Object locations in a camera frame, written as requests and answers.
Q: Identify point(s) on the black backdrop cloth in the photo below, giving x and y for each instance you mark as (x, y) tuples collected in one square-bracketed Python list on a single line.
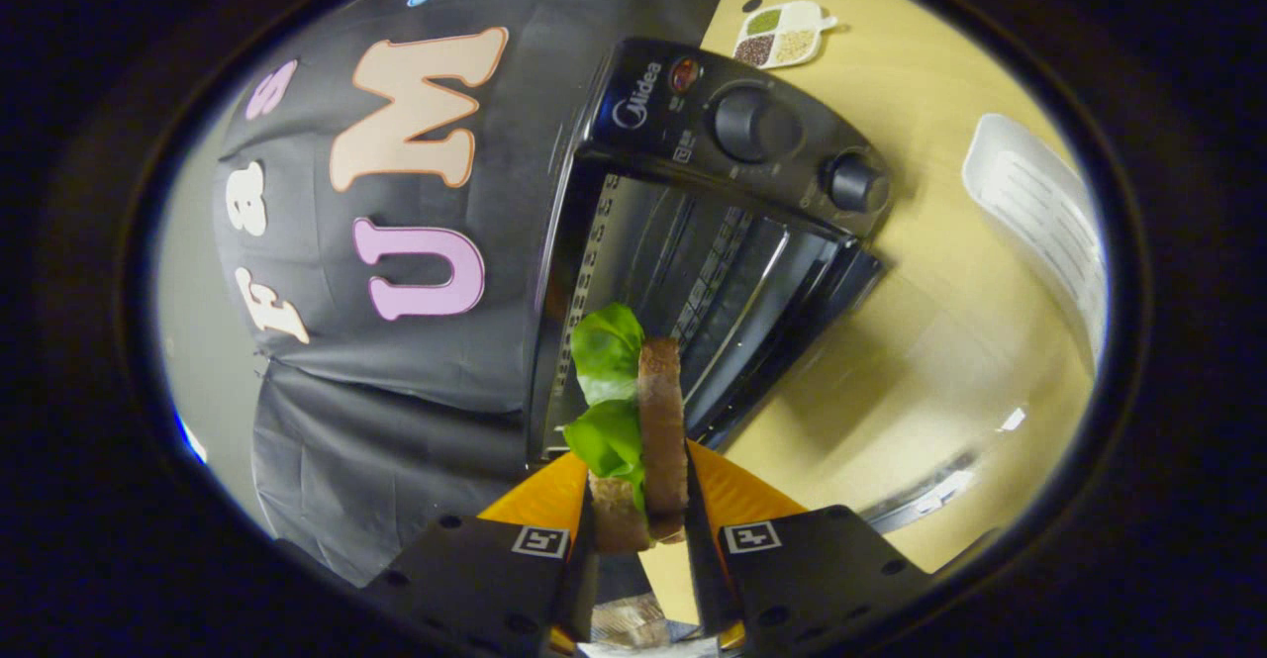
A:
[(327, 440)]

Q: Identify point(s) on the small divided seasoning dish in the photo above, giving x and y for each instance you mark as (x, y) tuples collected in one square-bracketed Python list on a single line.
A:
[(782, 37)]

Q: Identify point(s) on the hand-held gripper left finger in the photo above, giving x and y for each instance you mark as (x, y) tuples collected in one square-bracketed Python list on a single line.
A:
[(475, 579)]

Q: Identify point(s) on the glass toaster oven door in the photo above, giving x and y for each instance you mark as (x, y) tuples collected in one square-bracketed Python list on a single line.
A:
[(921, 505)]

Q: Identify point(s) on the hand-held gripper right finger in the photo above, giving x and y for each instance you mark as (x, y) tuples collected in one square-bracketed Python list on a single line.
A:
[(822, 579)]

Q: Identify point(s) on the black toaster oven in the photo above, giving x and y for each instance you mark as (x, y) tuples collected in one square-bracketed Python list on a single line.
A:
[(762, 134)]

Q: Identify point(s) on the white plastic tray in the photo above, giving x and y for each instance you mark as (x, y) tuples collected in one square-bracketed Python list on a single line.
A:
[(1039, 213)]

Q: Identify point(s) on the white bread lettuce sandwich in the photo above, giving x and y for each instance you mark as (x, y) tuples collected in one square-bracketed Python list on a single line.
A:
[(661, 421)]

